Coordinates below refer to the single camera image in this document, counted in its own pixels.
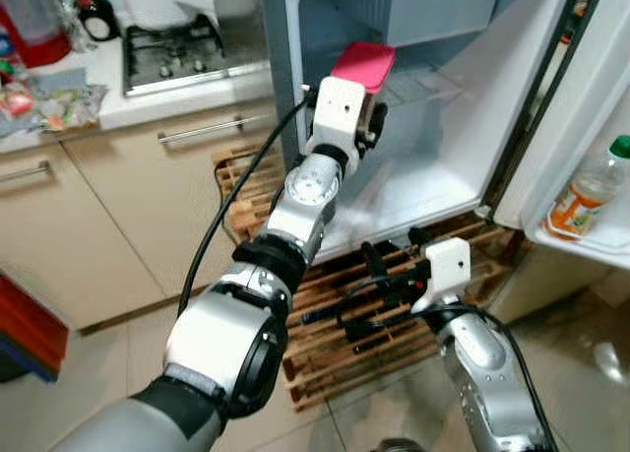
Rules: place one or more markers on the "green cap bottle orange label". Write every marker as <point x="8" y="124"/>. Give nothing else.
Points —
<point x="581" y="201"/>

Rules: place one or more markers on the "red container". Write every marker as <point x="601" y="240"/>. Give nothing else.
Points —
<point x="34" y="43"/>

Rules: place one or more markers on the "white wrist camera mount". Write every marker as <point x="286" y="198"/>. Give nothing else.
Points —
<point x="451" y="265"/>
<point x="340" y="112"/>

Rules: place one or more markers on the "wide cream cabinet door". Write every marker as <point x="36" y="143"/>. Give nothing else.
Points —
<point x="148" y="196"/>

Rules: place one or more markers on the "cream kitchen cabinet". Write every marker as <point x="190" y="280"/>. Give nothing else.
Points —
<point x="118" y="206"/>

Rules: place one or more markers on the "grey fridge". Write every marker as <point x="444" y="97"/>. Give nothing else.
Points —
<point x="443" y="171"/>

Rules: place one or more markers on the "glass fridge shelf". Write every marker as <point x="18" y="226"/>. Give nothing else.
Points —
<point x="423" y="83"/>

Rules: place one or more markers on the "wooden slatted rack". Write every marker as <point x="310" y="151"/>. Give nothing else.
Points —
<point x="325" y="363"/>

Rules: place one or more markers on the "clear container with pink lid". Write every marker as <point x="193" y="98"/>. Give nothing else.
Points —
<point x="362" y="66"/>

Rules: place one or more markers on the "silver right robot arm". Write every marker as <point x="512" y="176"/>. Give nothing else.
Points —
<point x="482" y="373"/>

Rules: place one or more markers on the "silver snack package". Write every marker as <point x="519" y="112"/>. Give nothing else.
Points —
<point x="18" y="107"/>

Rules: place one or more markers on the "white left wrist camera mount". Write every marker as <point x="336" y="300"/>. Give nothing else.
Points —
<point x="340" y="112"/>

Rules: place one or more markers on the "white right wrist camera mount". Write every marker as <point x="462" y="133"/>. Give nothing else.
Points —
<point x="451" y="265"/>

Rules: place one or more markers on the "narrow cream cabinet door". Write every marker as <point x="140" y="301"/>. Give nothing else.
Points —
<point x="59" y="245"/>

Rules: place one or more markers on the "white fridge door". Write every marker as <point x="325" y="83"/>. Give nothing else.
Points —
<point x="591" y="78"/>

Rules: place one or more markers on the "steel gas stove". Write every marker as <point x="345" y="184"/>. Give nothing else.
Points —
<point x="187" y="58"/>

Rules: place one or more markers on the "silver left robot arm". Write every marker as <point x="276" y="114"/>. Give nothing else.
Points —
<point x="217" y="344"/>

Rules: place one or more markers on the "dark bottle with white label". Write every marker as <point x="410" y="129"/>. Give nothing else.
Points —
<point x="96" y="19"/>

